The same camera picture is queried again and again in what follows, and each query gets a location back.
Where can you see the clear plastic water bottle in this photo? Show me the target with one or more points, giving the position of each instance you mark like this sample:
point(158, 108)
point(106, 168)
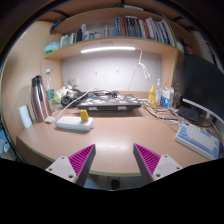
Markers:
point(50, 91)

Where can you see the black laptop with stickers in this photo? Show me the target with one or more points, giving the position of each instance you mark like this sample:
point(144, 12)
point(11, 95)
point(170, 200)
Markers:
point(109, 102)

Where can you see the clear sanitizer bottle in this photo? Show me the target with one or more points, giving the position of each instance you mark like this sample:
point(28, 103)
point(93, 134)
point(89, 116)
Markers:
point(158, 91)

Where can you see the white LED light bar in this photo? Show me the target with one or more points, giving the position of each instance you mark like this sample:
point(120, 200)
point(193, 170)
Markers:
point(108, 48)

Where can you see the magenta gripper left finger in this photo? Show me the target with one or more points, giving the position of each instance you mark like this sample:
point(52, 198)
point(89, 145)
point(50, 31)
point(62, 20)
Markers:
point(74, 168)

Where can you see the white power strip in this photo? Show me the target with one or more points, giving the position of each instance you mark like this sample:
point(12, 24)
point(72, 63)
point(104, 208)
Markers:
point(75, 123)

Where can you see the pink metal thermos bottle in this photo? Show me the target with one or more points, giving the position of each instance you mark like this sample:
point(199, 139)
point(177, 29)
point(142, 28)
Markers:
point(39, 100)

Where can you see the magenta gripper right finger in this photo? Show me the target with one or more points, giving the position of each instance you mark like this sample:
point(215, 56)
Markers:
point(153, 166)

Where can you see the white blue keyboard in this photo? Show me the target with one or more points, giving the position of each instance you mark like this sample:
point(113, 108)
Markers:
point(199, 141)

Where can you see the yellow glue bottle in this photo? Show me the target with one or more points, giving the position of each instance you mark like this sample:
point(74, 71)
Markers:
point(152, 97)

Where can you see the wooden wall shelf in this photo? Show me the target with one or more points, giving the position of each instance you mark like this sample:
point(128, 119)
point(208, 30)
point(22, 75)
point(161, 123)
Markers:
point(134, 71)

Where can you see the yellow charger plug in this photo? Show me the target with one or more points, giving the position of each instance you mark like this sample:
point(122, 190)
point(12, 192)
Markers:
point(84, 115)

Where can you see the green tissue box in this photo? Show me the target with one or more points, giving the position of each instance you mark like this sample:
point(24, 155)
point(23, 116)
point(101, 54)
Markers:
point(51, 47)

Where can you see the white paper roll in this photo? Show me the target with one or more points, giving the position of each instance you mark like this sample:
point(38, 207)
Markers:
point(24, 113)

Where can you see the row of books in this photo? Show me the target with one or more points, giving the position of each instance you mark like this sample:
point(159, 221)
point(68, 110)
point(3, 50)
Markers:
point(149, 28)

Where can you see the blue white carton box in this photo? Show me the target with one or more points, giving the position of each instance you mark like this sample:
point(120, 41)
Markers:
point(167, 97)

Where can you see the black computer monitor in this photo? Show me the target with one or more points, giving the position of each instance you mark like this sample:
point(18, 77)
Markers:
point(202, 86)

